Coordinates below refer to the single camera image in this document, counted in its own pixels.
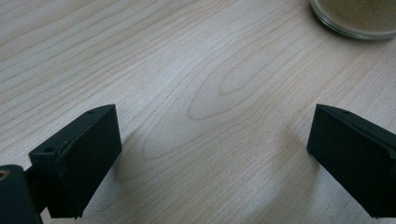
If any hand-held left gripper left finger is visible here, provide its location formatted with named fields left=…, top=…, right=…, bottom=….
left=28, top=104, right=123, bottom=219

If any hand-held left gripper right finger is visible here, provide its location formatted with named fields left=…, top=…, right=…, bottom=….
left=306, top=103, right=396, bottom=218

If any glass dish with brown powder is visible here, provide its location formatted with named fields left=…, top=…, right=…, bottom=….
left=308, top=0, right=396, bottom=41

